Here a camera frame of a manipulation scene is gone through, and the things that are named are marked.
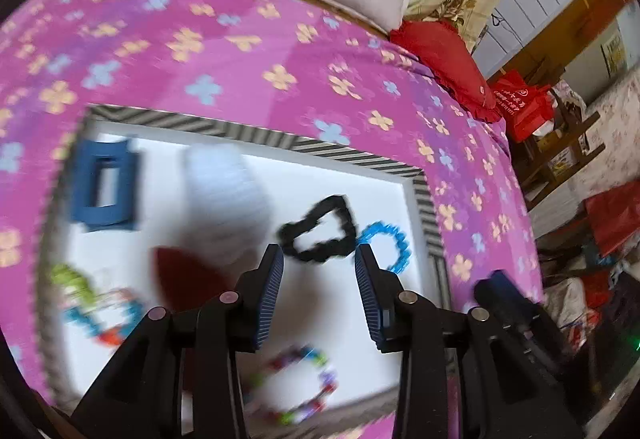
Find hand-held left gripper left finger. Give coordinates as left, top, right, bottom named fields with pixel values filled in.
left=70, top=243, right=286, bottom=439

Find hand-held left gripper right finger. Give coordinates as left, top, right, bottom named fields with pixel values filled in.
left=354, top=243, right=586, bottom=439

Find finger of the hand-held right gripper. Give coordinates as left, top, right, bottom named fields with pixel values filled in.
left=472, top=269, right=543, bottom=320

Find blue bead bracelet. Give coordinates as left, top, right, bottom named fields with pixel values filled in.
left=357, top=220, right=412, bottom=276

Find dark red cloth piece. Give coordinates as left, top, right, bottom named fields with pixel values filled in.
left=152, top=245, right=236, bottom=395

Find bead bracelet with purple beads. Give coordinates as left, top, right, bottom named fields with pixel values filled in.
left=244, top=344, right=338, bottom=427

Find black scrunchie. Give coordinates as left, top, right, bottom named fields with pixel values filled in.
left=277, top=194, right=358, bottom=265

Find striped shallow cardboard box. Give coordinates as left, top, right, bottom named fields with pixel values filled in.
left=35, top=103, right=453, bottom=435

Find large multicolour bead bracelet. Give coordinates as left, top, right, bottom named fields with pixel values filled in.
left=49, top=264, right=143, bottom=349

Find blue hair claw clip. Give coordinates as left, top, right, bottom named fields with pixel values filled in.
left=67, top=136, right=141, bottom=234

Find red plastic bag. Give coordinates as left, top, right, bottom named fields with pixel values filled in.
left=584, top=179, right=640, bottom=257

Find wooden chair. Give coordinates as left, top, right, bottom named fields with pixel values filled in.
left=515, top=84, right=606, bottom=210

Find red shopping bag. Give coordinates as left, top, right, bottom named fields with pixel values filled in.
left=487, top=69, right=557, bottom=143

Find pale floral cloth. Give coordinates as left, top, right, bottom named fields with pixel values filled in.
left=570, top=69, right=640, bottom=200

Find red ruffled pillow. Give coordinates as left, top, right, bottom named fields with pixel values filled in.
left=389, top=19, right=506, bottom=124

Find pink floral bedsheet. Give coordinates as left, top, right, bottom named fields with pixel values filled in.
left=0, top=0, right=546, bottom=439

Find yellow wall poster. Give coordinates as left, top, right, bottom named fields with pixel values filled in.
left=600, top=32, right=628, bottom=76

